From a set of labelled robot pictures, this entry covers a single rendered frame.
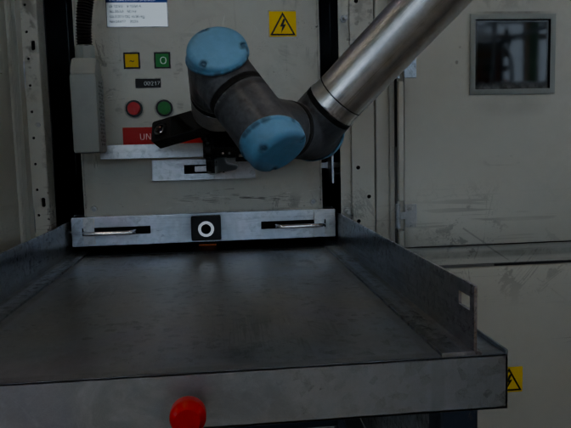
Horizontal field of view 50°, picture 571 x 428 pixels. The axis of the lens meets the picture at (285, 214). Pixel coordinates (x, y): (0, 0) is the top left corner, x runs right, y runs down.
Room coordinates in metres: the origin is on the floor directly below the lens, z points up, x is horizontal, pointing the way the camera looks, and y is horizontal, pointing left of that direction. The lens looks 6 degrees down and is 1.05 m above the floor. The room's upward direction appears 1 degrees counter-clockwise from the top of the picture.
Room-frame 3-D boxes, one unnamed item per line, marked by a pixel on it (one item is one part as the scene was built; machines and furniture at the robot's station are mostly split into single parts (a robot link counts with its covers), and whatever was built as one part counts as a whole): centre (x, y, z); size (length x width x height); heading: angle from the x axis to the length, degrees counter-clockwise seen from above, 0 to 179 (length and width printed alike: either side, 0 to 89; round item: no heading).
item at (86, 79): (1.18, 0.37, 1.14); 0.08 x 0.05 x 0.17; 6
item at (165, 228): (1.29, 0.17, 0.89); 0.54 x 0.05 x 0.06; 96
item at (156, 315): (0.89, 0.13, 0.82); 0.68 x 0.62 x 0.06; 6
